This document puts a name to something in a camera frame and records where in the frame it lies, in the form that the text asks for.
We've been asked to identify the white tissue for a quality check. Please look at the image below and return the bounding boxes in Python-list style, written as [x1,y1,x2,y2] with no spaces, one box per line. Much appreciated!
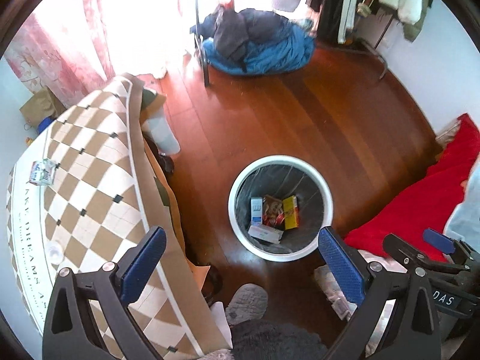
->
[46,241,64,266]

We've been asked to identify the yellow box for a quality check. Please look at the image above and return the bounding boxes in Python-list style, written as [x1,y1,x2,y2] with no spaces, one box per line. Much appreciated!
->
[282,195,299,230]

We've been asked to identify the white grey long box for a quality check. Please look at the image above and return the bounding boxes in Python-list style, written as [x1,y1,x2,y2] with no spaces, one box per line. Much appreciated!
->
[247,223,283,245]

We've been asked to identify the blue white milk carton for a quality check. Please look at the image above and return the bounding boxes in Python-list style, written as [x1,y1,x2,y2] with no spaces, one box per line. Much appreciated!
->
[28,158,57,186]

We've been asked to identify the white medicine box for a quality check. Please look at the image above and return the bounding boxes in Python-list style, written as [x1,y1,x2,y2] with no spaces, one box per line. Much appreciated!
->
[250,197,263,225]

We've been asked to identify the white round trash bin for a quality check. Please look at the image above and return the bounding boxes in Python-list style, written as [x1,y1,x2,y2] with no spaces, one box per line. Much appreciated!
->
[228,155,334,263]

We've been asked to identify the light blue quilt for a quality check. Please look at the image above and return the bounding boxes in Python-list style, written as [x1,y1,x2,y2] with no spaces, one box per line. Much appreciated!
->
[444,163,480,252]

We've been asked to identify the red blanket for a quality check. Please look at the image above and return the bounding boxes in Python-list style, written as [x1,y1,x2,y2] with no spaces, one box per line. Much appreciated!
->
[344,114,479,263]

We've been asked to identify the checkered tablecloth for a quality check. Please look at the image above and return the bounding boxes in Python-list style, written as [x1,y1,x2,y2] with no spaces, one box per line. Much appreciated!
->
[6,74,231,359]

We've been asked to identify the black fuzzy trouser leg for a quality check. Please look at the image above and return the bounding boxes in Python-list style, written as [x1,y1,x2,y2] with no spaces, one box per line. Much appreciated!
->
[231,319,328,360]

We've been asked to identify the brown paper bag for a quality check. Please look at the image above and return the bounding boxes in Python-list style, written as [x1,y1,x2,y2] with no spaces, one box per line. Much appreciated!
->
[19,87,67,128]

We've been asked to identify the blue clothes pile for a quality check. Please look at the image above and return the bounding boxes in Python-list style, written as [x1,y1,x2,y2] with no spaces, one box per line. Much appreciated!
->
[190,5,315,76]

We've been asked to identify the pink floral curtain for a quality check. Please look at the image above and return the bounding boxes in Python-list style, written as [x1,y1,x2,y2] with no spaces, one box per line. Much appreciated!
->
[4,0,115,107]

